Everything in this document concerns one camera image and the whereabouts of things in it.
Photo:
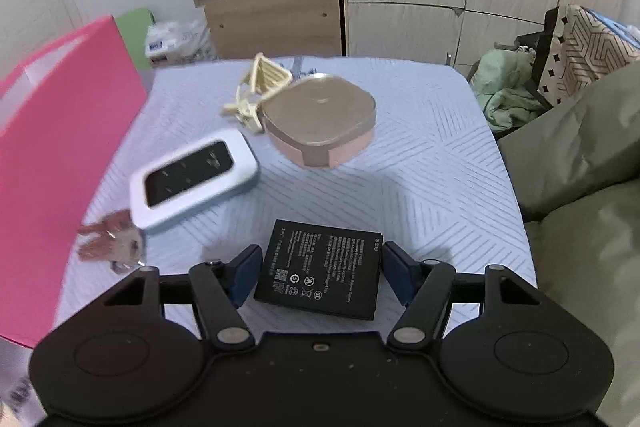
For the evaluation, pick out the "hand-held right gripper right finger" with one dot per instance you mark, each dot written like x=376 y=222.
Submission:
x=400 y=272

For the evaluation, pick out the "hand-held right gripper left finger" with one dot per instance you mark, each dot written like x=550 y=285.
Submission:
x=247 y=269

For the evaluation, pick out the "black phone battery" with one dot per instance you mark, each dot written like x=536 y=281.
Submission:
x=320 y=277

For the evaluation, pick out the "pink cardboard box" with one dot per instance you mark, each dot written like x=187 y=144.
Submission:
x=50 y=157

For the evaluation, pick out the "light blue quilted tablecloth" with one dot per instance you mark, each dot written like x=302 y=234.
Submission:
x=425 y=187

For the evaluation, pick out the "white pocket router black screen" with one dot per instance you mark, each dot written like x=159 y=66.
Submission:
x=195 y=179

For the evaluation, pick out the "rose gold compact case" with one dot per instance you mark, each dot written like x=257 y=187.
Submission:
x=320 y=117

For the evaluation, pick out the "beige hair claw clip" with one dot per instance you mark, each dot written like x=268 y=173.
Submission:
x=262 y=79

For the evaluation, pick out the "light green cloth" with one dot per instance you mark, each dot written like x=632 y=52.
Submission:
x=505 y=87

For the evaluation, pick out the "olive puffer jacket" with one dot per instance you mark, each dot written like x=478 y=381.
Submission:
x=575 y=147

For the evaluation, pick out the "white plastic bag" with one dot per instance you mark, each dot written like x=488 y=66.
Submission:
x=177 y=39

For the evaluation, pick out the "green stool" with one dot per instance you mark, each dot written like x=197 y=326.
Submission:
x=132 y=34

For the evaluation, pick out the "geometric patterned bag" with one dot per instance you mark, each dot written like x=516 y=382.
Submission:
x=580 y=52

